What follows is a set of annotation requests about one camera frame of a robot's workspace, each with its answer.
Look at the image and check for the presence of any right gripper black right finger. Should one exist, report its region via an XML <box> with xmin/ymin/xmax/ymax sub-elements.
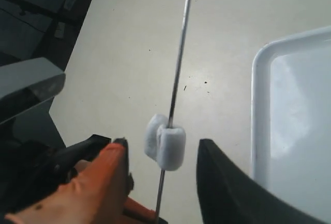
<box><xmin>196</xmin><ymin>139</ymin><xmax>328</xmax><ymax>223</ymax></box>

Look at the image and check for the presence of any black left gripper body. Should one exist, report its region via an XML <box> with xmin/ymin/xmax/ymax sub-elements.
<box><xmin>1</xmin><ymin>135</ymin><xmax>111</xmax><ymax>208</ymax></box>

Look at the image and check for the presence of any white marshmallow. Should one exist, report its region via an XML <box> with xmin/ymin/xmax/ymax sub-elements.
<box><xmin>156</xmin><ymin>125</ymin><xmax>186</xmax><ymax>171</ymax></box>
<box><xmin>144</xmin><ymin>114</ymin><xmax>168</xmax><ymax>161</ymax></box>

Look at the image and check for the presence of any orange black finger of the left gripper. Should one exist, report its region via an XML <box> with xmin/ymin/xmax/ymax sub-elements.
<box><xmin>123</xmin><ymin>198</ymin><xmax>156</xmax><ymax>224</ymax></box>

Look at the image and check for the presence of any white plastic tray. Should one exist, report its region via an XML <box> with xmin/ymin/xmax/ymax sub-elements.
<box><xmin>251</xmin><ymin>27</ymin><xmax>330</xmax><ymax>219</ymax></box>

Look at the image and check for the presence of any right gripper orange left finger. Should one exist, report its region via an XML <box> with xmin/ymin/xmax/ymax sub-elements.
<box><xmin>4</xmin><ymin>138</ymin><xmax>132</xmax><ymax>223</ymax></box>

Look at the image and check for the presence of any thin metal skewer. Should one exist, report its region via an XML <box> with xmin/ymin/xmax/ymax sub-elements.
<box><xmin>155</xmin><ymin>0</ymin><xmax>191</xmax><ymax>223</ymax></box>

